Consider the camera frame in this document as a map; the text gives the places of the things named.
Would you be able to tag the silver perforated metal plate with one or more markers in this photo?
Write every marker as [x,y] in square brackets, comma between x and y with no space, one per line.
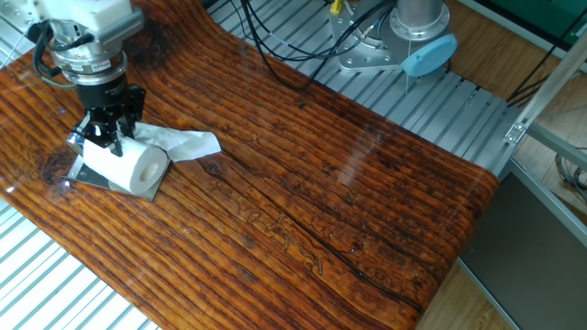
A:
[14,11]

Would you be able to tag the dark grey panel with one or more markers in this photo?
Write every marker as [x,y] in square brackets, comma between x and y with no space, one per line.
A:
[527,275]

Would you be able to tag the aluminium frame post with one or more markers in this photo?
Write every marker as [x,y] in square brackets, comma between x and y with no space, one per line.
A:
[550,82]

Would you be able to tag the aluminium frame rail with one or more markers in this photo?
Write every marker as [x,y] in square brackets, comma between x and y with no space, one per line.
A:
[550,201]
[559,144]

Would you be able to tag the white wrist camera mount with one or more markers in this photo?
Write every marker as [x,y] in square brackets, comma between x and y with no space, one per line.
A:
[91,14]

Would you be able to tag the green board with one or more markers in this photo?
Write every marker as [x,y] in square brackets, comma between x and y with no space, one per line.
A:
[541,14]

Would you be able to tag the shiny metal toilet paper holder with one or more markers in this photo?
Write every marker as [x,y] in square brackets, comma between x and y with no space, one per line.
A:
[85,176]

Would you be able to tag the white toilet paper roll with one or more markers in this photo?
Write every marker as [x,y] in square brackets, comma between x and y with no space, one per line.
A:
[124,165]

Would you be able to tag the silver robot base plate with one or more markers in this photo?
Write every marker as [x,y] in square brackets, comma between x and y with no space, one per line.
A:
[357,36]

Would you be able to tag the white zip tie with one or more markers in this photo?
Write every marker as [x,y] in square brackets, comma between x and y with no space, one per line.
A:
[407,69]

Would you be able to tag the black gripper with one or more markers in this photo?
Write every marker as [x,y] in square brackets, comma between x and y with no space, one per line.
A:
[103,94]

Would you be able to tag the glossy wood-grain table mat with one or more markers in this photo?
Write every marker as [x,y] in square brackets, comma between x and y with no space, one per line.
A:
[344,183]

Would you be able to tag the small yellow object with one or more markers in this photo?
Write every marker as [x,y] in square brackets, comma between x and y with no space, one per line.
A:
[336,6]

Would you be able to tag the silver and light-blue robot arm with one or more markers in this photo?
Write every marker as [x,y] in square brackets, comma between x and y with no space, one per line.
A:
[91,66]

